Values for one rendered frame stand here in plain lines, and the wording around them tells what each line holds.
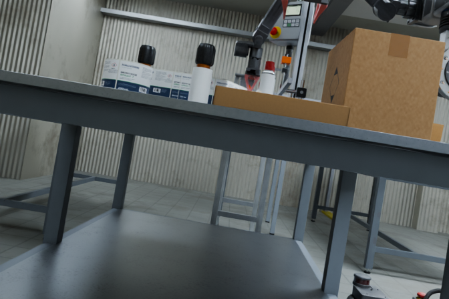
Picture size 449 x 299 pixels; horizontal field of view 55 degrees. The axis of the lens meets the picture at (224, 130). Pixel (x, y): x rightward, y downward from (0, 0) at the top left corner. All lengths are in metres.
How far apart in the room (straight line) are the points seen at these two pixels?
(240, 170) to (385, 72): 5.21
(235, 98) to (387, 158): 0.31
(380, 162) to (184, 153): 5.56
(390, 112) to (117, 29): 5.80
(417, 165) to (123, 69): 1.24
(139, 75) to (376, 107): 0.99
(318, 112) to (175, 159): 5.58
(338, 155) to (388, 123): 0.37
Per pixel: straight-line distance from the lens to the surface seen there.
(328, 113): 0.84
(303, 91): 1.35
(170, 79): 2.14
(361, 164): 0.87
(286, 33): 2.11
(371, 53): 1.21
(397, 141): 0.85
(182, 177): 6.37
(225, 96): 0.83
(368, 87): 1.20
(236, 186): 6.34
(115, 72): 1.81
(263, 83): 1.59
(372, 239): 3.39
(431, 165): 0.91
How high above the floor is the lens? 0.77
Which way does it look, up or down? 1 degrees up
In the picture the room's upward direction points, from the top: 10 degrees clockwise
